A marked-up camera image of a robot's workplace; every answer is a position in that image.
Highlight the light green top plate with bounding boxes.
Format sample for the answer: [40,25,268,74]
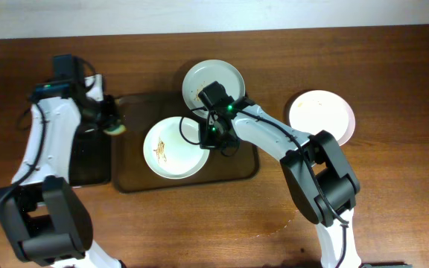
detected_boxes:
[182,60,246,119]

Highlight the large brown tray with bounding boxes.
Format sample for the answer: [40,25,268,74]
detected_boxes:
[112,92,260,194]

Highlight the pink white plate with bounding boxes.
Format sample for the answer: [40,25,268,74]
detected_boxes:
[287,90,356,146]

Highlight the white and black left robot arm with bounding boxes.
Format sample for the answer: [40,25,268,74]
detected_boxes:
[0,97,124,267]

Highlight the small black tray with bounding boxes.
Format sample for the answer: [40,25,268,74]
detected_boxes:
[69,127,112,187]

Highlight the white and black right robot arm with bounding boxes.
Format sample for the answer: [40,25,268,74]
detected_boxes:
[200,98,361,267]

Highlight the pale green plate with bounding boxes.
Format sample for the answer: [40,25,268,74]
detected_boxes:
[142,116,210,179]

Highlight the yellow green sponge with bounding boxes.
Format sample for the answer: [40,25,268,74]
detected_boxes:
[103,124,126,135]

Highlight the dark object at bottom edge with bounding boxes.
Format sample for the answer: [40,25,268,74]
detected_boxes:
[360,263,413,268]

